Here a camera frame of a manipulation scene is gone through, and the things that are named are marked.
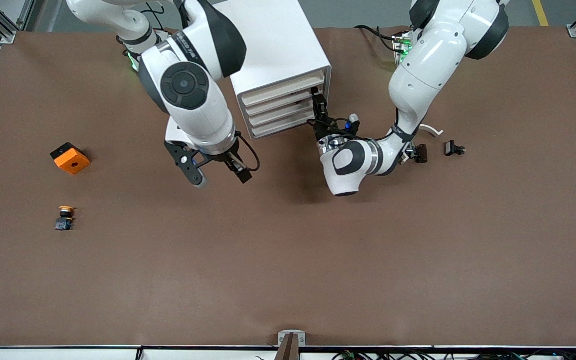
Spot orange and black button box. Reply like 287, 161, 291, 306
50, 142, 92, 176

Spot orange cap push button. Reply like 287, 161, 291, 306
55, 205, 76, 232

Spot small black contact block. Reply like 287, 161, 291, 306
407, 143, 429, 164

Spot black right camera cable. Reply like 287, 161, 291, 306
235, 131, 262, 173

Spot black base cable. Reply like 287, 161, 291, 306
354, 24, 400, 53

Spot grey metal bracket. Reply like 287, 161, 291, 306
278, 330, 307, 347

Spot black cable bundle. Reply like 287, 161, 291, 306
332, 350, 576, 360

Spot white table edge rail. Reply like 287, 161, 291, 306
0, 345, 576, 360

